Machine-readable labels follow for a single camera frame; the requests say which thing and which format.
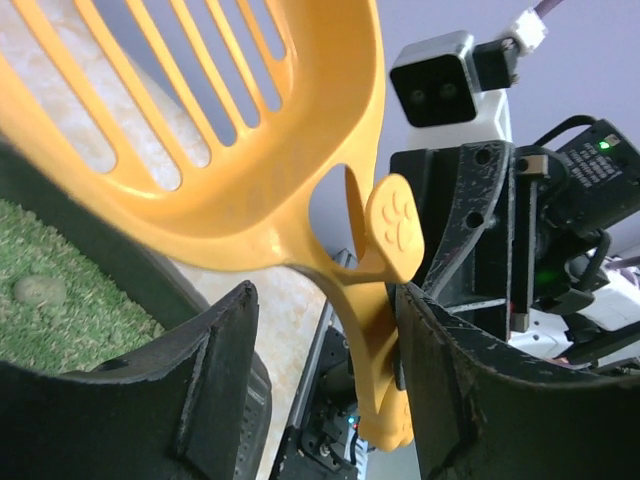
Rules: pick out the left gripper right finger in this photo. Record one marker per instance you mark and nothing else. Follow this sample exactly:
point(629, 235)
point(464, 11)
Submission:
point(482, 409)

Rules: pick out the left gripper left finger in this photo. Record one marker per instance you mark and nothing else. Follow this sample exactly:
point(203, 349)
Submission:
point(194, 403)

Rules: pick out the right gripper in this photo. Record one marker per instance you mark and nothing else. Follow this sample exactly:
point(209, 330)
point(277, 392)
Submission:
point(518, 242)

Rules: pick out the dark green litter box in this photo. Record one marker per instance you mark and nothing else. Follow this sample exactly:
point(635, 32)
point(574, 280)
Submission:
point(120, 296)

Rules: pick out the green litter clump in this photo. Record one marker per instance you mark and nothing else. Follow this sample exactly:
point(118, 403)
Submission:
point(37, 290)

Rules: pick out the yellow litter scoop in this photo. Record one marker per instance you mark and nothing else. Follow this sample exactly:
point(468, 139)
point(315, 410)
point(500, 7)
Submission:
point(297, 190)

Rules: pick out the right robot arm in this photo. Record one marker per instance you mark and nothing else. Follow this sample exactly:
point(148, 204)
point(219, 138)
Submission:
point(517, 238)

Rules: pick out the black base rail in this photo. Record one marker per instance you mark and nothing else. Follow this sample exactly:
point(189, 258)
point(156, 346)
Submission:
point(321, 439)

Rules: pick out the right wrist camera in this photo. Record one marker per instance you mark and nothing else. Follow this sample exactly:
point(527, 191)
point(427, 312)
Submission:
point(454, 91)

